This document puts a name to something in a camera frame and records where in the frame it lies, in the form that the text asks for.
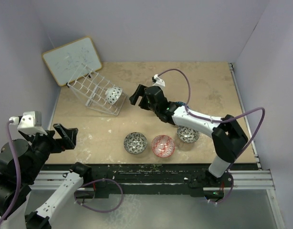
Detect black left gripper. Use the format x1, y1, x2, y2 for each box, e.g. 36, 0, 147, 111
22, 122, 77, 181

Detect white black diamond bowl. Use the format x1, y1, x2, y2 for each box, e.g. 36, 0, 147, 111
105, 87, 123, 105

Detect black leaf pattern bowl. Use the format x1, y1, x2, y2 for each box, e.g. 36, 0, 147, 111
124, 132, 147, 155

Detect red geometric pattern bowl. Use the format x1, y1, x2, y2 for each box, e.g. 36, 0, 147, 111
151, 135, 175, 158

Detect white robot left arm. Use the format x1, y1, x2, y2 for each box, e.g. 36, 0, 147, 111
0, 124, 92, 229

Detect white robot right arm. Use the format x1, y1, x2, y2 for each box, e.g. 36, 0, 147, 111
129, 84, 248, 187

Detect yellow framed whiteboard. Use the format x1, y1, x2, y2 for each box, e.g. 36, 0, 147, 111
42, 36, 102, 86

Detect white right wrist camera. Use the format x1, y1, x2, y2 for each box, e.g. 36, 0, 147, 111
152, 74, 165, 88

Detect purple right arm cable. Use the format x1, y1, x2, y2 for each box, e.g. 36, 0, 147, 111
158, 68, 266, 206

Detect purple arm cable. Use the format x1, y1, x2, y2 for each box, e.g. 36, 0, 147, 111
158, 68, 266, 206
0, 119, 124, 229

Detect white wire dish rack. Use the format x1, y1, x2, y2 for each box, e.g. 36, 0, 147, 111
67, 68, 128, 115

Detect black aluminium base frame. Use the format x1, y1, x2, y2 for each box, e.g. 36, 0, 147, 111
31, 163, 273, 198

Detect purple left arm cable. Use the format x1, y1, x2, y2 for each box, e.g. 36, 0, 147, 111
0, 119, 124, 229

